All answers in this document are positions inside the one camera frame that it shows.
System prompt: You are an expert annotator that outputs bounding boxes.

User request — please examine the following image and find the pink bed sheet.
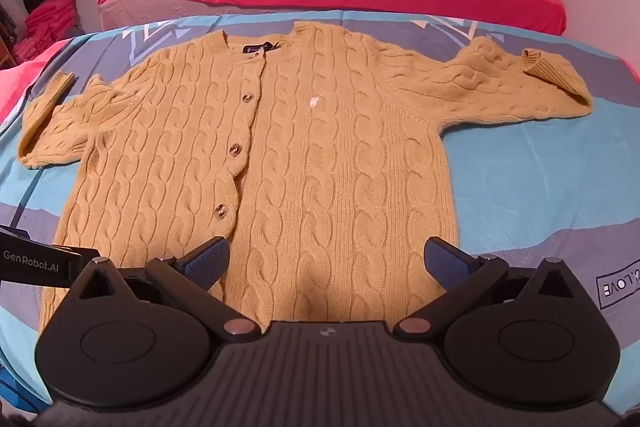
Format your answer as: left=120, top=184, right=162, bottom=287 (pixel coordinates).
left=0, top=54, right=53, bottom=118

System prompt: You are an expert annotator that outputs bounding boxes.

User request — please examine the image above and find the blue grey patterned blanket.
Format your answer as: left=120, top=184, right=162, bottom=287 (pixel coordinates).
left=0, top=9, right=640, bottom=413

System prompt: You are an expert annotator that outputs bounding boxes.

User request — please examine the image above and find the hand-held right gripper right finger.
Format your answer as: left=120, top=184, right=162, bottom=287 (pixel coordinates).
left=392, top=236, right=583, bottom=343

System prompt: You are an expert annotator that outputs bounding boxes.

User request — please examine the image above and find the yellow cable knit cardigan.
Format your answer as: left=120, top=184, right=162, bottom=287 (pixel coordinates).
left=17, top=21, right=595, bottom=338

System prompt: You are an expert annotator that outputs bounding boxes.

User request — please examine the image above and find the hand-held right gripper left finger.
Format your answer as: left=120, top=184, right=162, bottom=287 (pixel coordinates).
left=70, top=236, right=261, bottom=343

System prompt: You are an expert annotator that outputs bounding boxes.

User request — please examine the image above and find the pink folded cloths stack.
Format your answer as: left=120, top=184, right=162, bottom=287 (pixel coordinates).
left=12, top=0, right=81, bottom=62

